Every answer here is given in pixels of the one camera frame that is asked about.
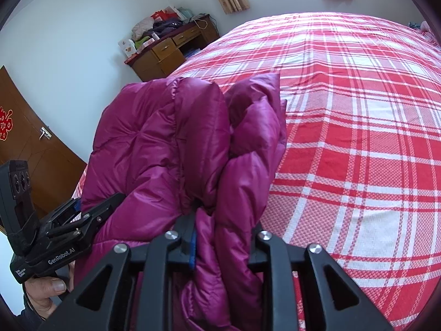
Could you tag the magenta puffer jacket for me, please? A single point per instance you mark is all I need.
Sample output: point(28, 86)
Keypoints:
point(180, 146)

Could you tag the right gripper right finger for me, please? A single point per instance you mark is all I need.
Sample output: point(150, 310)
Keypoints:
point(304, 288)

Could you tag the red plaid bed sheet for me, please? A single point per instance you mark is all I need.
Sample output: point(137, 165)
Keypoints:
point(361, 171)

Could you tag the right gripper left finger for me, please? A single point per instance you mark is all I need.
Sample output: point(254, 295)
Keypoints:
point(129, 286)

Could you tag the clutter pile on desk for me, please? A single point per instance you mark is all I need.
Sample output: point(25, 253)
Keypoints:
point(157, 26)

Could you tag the brown wooden door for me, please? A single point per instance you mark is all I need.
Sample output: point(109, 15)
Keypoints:
point(54, 169)

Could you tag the pink folded quilt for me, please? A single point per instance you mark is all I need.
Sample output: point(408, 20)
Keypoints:
point(427, 34)

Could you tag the person's left hand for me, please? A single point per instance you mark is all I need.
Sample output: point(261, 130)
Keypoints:
point(40, 292)

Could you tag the brown wooden desk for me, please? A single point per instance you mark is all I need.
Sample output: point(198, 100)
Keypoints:
point(162, 57)

